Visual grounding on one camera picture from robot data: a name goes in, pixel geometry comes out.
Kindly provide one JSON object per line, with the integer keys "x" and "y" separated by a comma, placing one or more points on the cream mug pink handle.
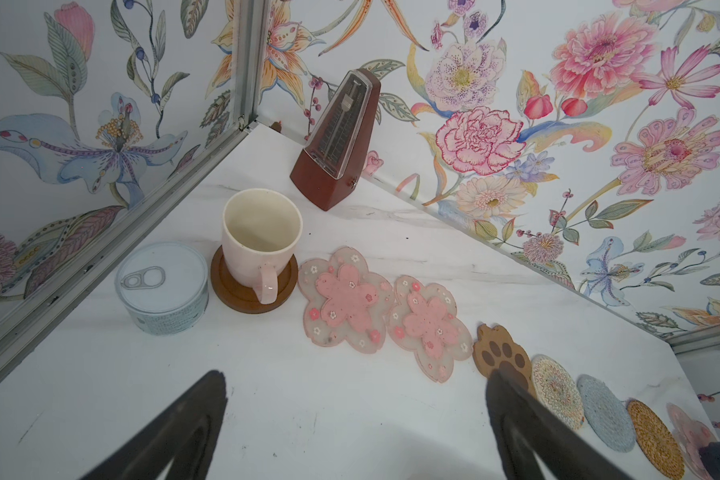
{"x": 261, "y": 228}

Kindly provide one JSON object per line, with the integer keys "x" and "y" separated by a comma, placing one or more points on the brown round cork coaster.
{"x": 243, "y": 299}

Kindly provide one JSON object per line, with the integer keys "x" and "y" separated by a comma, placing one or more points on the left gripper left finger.
{"x": 179, "y": 443}

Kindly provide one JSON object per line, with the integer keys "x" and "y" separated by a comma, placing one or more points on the small tin can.
{"x": 164, "y": 287}

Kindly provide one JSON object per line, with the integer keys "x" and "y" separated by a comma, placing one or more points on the white multicolour zigzag coaster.
{"x": 557, "y": 391}

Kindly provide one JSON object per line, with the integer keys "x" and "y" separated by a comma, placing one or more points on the woven rattan round coaster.
{"x": 655, "y": 440}

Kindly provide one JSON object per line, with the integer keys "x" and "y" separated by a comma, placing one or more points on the grey-blue woven round coaster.
{"x": 606, "y": 414}

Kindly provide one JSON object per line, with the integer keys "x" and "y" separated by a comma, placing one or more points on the pink flower coaster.
{"x": 692, "y": 436}
{"x": 346, "y": 301}
{"x": 423, "y": 320}

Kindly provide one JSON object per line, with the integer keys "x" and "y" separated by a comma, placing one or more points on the brown paw print coaster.
{"x": 495, "y": 351}

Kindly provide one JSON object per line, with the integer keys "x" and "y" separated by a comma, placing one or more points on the brown wooden metronome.
{"x": 331, "y": 163}

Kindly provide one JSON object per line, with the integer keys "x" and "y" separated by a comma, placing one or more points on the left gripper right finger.
{"x": 528, "y": 434}

